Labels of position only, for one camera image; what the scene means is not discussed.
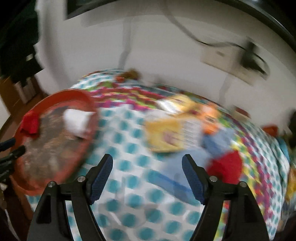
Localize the white sock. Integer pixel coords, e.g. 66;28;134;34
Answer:
63;108;95;138

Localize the light blue sock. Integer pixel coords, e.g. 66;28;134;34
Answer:
203;128;235;158
145;147;212;205

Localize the large yellow medicine box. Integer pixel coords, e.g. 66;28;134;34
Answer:
144;118;203;153

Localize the orange squeeze toy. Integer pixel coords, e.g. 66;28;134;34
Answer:
199;104;221;135

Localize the round red tray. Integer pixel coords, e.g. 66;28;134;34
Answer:
10;89;98;196

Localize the red packet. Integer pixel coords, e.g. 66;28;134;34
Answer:
262;125;278;137

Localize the polka dot bed sheet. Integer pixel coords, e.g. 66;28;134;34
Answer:
74;69;290;240

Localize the small red-top box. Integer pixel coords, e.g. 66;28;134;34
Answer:
231;106;250;121

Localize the black power adapter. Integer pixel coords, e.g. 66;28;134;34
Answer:
240;40;270;79

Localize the white wall socket plate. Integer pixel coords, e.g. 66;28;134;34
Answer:
201;46;267;86

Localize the black cable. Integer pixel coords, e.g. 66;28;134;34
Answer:
162;0;246;50

